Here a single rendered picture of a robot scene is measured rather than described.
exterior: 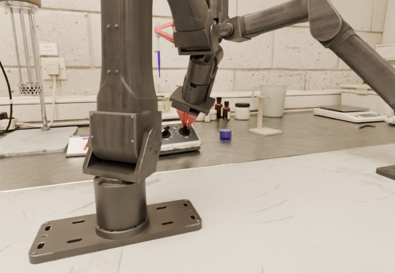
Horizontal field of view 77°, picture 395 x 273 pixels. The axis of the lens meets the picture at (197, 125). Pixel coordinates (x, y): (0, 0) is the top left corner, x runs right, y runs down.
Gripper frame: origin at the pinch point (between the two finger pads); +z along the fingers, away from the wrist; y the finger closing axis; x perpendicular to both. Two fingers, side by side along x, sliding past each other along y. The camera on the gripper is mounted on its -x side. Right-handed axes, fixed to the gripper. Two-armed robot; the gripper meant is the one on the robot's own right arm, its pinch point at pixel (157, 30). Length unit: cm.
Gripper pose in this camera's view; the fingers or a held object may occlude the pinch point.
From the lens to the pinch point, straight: 75.5
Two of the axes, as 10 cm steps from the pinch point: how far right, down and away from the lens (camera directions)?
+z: -9.1, 0.9, -4.2
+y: 4.2, 1.7, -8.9
